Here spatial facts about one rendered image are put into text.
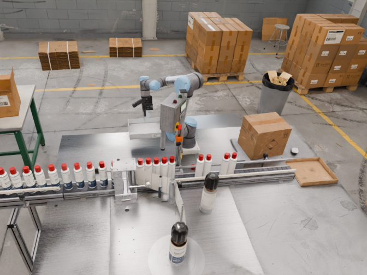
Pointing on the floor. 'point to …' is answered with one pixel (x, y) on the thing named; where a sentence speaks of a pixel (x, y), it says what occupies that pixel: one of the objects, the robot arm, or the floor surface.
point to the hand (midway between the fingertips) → (144, 119)
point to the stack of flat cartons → (59, 55)
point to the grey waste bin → (272, 100)
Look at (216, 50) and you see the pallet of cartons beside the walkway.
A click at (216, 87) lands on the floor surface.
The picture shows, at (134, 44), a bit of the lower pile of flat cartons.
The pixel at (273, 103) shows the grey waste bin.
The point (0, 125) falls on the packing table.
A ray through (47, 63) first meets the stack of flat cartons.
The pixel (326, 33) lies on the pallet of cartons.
